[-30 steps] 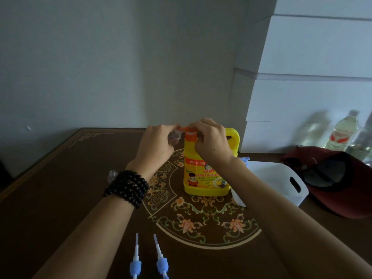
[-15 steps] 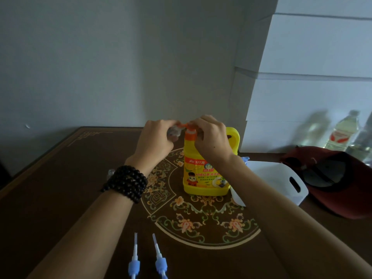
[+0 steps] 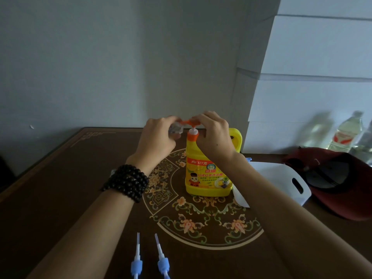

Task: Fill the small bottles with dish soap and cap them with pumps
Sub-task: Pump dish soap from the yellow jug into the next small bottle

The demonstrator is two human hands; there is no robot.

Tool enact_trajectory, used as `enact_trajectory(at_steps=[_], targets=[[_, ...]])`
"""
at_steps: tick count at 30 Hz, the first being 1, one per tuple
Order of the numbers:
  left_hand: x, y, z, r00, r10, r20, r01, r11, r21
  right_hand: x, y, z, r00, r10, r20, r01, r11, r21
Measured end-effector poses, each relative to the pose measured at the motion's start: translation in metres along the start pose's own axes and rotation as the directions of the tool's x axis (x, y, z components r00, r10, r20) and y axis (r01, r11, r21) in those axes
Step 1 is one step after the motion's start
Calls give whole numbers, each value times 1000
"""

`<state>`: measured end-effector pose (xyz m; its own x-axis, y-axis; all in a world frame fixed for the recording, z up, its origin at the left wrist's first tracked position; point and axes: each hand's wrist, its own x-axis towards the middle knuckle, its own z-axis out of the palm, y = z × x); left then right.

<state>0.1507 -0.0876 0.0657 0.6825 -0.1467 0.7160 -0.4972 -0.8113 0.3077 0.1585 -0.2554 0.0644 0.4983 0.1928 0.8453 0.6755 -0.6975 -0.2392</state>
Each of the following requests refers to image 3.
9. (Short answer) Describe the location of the blue white pump tube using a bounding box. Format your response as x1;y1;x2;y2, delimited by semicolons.
154;233;172;279
130;232;143;279

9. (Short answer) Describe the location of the person's left hand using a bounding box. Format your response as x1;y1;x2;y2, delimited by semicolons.
127;115;182;175

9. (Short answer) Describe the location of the yellow detergent bottle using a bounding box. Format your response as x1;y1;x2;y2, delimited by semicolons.
185;127;243;197

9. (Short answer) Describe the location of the clear bottle with red label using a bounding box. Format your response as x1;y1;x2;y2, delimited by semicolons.
327;110;365;153

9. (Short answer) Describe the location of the orange pump dispenser head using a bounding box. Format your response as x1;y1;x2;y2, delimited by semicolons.
178;118;201;143

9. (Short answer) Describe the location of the person's left forearm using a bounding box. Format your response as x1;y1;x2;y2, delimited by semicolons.
26;163;152;279

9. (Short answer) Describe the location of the dark bead bracelet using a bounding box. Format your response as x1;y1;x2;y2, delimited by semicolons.
101;164;150;204

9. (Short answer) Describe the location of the person's right hand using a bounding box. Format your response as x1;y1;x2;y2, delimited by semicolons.
193;111;239;165

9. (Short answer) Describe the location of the clear plastic bottle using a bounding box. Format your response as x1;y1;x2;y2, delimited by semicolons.
349;120;372;166

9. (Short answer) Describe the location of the person's right forearm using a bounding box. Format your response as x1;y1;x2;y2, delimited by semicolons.
214;152;372;279

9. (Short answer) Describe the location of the dark red baseball cap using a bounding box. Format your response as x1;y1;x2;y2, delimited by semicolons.
283;146;372;222

